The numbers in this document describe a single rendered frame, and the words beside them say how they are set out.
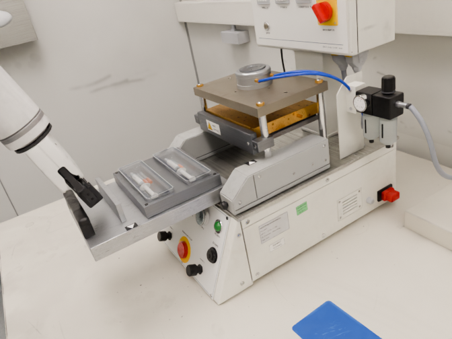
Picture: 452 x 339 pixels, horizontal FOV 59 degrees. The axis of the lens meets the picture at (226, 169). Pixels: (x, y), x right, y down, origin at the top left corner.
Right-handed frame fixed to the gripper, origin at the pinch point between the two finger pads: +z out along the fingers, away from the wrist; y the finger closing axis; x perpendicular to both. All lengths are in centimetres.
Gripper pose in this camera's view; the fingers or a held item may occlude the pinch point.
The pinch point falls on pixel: (89, 195)
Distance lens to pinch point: 82.7
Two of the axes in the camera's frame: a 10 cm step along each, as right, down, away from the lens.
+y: 5.1, 3.1, -8.0
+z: 4.6, 6.9, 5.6
